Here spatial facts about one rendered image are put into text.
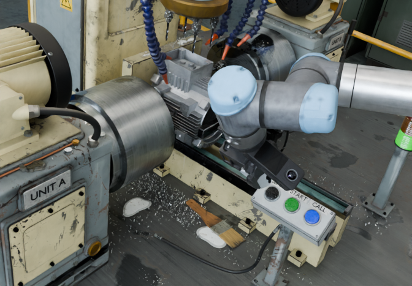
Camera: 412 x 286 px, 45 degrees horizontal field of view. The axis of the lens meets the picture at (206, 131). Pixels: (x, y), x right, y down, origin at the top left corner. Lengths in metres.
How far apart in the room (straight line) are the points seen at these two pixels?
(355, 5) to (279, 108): 3.89
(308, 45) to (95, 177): 0.91
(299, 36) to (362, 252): 0.71
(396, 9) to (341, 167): 2.86
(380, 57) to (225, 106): 3.90
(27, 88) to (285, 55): 0.92
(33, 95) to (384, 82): 0.60
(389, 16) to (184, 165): 3.28
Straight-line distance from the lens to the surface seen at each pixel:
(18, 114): 0.88
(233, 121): 0.78
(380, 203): 1.61
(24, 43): 0.94
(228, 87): 0.75
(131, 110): 1.15
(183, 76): 1.38
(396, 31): 4.51
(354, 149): 1.87
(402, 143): 1.49
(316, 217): 1.07
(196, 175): 1.46
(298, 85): 0.77
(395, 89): 0.86
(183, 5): 1.28
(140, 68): 1.39
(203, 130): 1.33
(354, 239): 1.49
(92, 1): 1.37
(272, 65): 1.56
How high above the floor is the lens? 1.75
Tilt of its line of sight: 33 degrees down
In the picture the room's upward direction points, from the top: 10 degrees clockwise
